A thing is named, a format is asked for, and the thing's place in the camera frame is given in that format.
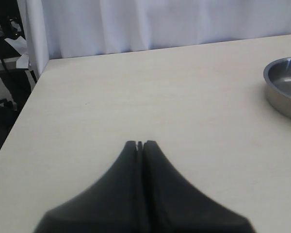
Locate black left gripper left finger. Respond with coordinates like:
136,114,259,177
35,141,146,233

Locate dark background equipment stand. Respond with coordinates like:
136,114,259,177
0,0,32,149

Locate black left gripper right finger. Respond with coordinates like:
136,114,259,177
142,141,255,233

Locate steel round bowl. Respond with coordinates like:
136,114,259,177
263,57,291,119

